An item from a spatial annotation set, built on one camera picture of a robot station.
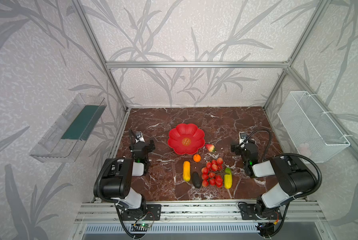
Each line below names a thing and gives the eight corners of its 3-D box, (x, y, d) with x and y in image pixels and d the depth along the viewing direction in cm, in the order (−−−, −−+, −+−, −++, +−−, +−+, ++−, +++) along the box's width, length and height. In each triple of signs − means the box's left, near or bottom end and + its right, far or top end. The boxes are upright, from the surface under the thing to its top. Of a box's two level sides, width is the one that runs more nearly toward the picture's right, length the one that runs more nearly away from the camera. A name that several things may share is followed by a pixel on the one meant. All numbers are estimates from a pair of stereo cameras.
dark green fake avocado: (192, 188, 82) (192, 186, 79) (192, 173, 88) (192, 171, 85) (201, 188, 83) (202, 186, 80) (200, 173, 88) (201, 171, 85)
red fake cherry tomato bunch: (202, 187, 83) (203, 183, 78) (200, 162, 92) (201, 158, 87) (223, 187, 83) (226, 183, 78) (220, 162, 92) (222, 158, 87)
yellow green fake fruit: (223, 188, 83) (224, 186, 79) (223, 170, 90) (225, 167, 86) (230, 190, 83) (232, 187, 79) (230, 171, 90) (232, 168, 86)
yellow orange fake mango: (183, 181, 85) (182, 179, 82) (183, 163, 92) (183, 160, 90) (190, 181, 85) (190, 179, 82) (190, 163, 92) (190, 160, 90)
